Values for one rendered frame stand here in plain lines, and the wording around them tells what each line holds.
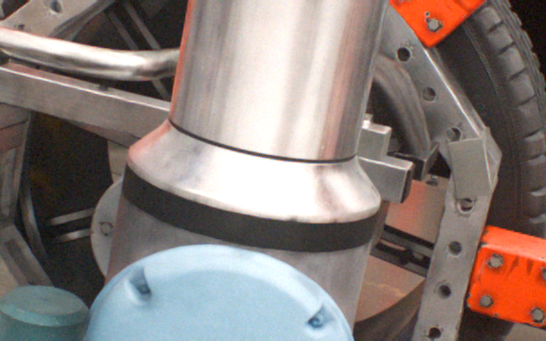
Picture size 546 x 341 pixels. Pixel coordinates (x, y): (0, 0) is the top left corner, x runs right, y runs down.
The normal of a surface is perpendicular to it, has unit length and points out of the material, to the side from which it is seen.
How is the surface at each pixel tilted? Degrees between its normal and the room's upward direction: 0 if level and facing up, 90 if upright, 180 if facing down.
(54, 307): 0
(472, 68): 90
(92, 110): 90
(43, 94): 90
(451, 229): 90
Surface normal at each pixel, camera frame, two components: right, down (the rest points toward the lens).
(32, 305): 0.18, -0.95
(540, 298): -0.26, 0.20
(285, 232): 0.25, 0.29
